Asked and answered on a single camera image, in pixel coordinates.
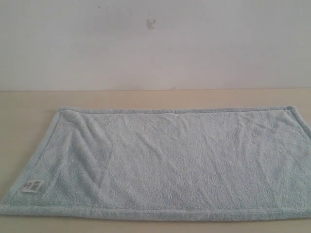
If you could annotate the light blue fluffy towel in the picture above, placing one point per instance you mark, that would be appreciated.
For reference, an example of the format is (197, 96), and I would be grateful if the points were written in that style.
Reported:
(234, 164)

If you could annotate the white printed label sticker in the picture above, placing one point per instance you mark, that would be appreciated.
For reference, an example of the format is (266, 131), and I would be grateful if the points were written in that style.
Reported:
(31, 186)

